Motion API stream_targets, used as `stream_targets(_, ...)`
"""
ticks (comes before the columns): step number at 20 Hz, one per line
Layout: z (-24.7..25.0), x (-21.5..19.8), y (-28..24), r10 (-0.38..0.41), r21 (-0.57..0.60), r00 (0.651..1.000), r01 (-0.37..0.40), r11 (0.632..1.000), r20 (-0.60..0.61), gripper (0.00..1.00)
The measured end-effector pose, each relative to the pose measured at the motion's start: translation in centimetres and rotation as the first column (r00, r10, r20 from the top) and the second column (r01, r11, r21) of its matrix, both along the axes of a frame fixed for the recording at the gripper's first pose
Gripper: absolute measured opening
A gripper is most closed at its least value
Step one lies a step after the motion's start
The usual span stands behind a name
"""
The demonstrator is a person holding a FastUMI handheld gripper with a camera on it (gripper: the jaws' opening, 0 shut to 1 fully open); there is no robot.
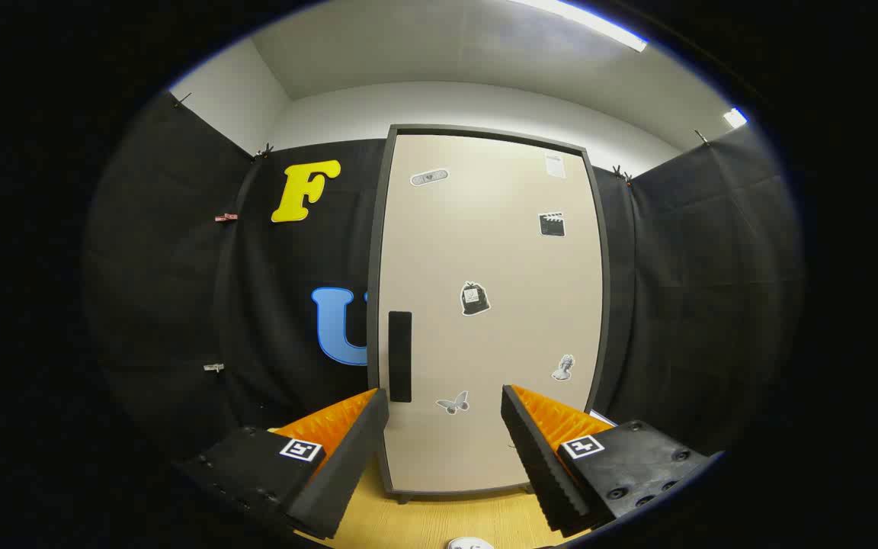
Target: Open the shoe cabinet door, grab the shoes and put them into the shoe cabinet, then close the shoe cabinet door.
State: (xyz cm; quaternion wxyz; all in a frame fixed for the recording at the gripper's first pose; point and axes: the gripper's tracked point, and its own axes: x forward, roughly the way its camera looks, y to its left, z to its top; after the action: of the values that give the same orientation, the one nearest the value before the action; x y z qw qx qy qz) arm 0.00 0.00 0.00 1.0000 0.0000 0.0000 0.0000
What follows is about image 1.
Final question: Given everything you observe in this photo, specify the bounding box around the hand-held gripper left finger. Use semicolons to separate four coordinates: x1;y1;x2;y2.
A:
172;387;391;544

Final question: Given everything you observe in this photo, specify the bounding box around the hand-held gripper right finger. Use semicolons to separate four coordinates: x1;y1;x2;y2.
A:
500;384;718;537

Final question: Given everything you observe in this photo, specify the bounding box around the dark grey shoe cabinet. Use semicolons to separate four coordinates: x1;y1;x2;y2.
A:
366;124;612;506

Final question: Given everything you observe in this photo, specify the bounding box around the beige shoe cabinet door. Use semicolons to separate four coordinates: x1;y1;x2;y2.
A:
378;133;604;495

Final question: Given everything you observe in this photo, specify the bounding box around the black backdrop cloth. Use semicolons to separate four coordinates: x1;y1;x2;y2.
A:
85;91;802;458

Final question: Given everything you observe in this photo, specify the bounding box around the long ceiling light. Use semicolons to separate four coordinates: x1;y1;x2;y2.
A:
511;0;649;53

